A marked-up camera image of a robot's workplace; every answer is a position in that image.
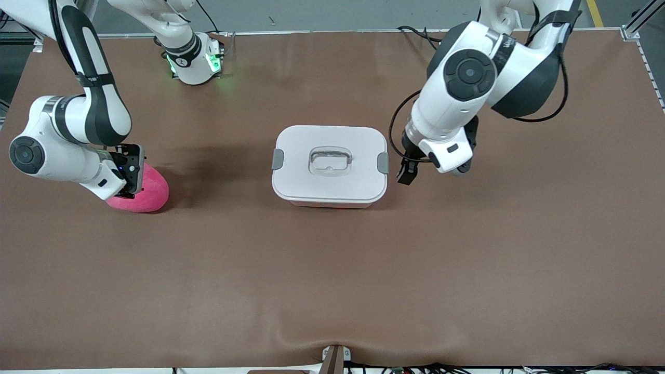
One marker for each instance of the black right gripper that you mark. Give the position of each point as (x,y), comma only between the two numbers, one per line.
(126,183)

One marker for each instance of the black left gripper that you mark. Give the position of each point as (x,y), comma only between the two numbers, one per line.
(409,162)

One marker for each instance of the pink plush toy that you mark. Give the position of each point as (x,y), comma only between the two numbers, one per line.
(150,195)

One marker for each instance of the white box lid grey clips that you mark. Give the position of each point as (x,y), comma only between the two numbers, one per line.
(332,187)

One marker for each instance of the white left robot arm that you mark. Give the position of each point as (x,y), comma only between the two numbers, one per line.
(447,114)

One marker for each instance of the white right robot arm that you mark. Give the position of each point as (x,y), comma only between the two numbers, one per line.
(57,156)

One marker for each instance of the pink translucent plastic box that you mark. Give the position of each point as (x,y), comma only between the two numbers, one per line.
(332,204)

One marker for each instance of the brown table mat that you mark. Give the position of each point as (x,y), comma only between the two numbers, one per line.
(332,270)

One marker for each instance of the aluminium frame struts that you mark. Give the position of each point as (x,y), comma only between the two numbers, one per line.
(37,45)

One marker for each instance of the white table edge rail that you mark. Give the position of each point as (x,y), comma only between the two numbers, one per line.
(653,78)

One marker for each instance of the aluminium frame post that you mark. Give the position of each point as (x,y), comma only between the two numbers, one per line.
(644,14)

